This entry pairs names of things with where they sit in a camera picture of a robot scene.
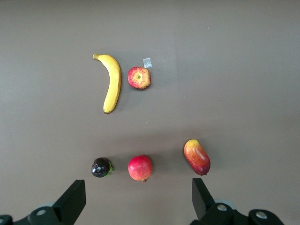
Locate yellow banana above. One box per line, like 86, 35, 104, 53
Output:
92, 53, 122, 115

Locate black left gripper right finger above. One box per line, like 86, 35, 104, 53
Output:
190, 178, 237, 225

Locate red pomegranate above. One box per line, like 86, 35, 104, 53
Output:
127, 154, 153, 183

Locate red yellow mango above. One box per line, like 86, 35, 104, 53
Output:
183, 139, 211, 176

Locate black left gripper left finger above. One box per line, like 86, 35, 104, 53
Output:
27, 180, 87, 225

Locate dark purple mangosteen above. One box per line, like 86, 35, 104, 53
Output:
90, 157, 115, 178

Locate red yellow apple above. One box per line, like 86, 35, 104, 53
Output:
127, 66, 152, 90

